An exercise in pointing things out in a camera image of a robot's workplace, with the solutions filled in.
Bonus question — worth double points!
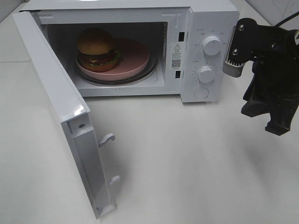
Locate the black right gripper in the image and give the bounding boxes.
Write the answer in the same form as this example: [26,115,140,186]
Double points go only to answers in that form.
[241,28,299,135]

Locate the round white door button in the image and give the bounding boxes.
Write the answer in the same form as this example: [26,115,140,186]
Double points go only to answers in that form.
[194,87,209,100]

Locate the white timer knob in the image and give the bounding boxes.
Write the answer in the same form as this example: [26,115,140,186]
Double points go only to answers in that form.
[197,65,216,83]

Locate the upper white power knob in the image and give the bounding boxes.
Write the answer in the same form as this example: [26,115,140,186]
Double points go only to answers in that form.
[202,34,221,56]

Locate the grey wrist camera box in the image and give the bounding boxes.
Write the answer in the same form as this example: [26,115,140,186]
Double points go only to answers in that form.
[222,18,257,77]

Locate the white microwave oven body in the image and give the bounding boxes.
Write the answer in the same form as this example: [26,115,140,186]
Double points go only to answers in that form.
[18,0,239,102]

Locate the white microwave door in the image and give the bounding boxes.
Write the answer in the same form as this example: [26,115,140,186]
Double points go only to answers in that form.
[13,11,120,218]

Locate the glass microwave turntable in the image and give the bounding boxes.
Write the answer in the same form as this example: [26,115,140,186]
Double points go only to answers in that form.
[79,56,158,86]

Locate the white warning label sticker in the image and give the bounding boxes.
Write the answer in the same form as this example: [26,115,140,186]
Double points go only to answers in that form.
[170,42,183,69]

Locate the burger with lettuce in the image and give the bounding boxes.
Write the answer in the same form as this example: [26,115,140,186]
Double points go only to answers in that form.
[77,28,121,72]

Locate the pink round plate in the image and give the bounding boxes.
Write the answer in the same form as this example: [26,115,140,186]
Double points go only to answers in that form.
[77,38,150,81]

